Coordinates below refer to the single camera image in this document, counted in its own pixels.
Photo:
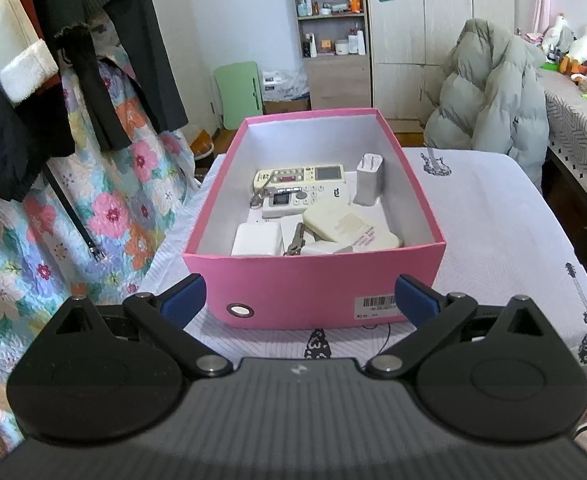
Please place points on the small white charger cube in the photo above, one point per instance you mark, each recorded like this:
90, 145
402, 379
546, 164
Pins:
324, 248

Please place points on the white 90W charger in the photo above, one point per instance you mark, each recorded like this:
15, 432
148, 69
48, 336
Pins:
369, 179

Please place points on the wooden shelf cabinet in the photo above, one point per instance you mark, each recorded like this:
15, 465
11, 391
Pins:
334, 47

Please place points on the white flat adapter with prongs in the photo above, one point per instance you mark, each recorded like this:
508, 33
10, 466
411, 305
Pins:
287, 224

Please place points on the patterned bed cover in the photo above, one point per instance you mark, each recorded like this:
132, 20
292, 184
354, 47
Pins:
567, 120

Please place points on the grey puffer jacket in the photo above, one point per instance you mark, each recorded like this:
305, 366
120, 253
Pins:
492, 99

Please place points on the beige remote with display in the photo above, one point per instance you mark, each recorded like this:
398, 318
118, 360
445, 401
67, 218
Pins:
298, 177

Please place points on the white patterned tablecloth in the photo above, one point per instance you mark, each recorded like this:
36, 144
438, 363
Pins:
501, 240

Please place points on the white wardrobe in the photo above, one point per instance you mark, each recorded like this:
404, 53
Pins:
410, 40

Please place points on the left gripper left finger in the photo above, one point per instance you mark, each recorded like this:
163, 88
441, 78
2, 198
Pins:
164, 317

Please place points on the green folding table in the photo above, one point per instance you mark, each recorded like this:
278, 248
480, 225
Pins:
239, 85

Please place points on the white TCL remote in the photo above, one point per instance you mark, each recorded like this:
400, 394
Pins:
290, 201

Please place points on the cream remote control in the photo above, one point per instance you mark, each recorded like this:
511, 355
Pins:
339, 222

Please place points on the white square power adapter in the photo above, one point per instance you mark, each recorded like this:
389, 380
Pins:
261, 239

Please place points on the pink storage box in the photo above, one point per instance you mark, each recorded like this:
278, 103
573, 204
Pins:
300, 292

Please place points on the floral quilt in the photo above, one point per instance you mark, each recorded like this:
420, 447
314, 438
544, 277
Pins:
94, 225

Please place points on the cardboard box on floor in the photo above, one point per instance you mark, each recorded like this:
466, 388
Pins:
284, 107

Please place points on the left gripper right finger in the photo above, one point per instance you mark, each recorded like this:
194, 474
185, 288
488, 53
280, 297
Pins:
436, 318

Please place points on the silver key bunch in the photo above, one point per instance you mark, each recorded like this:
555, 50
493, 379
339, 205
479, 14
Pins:
298, 241

